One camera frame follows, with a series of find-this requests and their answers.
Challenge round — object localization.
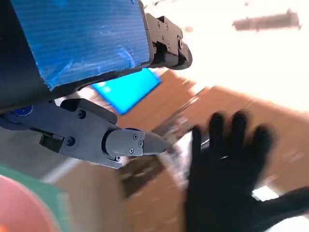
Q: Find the green cutting mat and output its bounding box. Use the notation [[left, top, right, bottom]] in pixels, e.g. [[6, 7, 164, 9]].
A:
[[0, 163, 73, 232]]

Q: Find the brown cardboard box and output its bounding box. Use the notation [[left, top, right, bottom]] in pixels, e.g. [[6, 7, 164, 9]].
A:
[[42, 69, 309, 232]]

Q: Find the pink bowl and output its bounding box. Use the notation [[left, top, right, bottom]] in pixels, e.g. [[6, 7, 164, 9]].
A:
[[0, 174, 54, 232]]

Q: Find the bright cyan screen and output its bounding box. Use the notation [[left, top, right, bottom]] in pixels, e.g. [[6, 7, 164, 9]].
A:
[[91, 68, 162, 115]]

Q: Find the bare black left hand blue tape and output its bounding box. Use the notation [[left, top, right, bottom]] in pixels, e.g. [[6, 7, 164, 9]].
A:
[[0, 0, 194, 170]]

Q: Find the black knitted gloved right hand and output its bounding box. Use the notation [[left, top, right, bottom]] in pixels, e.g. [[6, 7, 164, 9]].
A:
[[184, 109, 309, 232]]

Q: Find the dark elongated fixture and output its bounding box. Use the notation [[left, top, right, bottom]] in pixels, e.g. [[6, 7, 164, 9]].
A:
[[232, 8, 302, 32]]

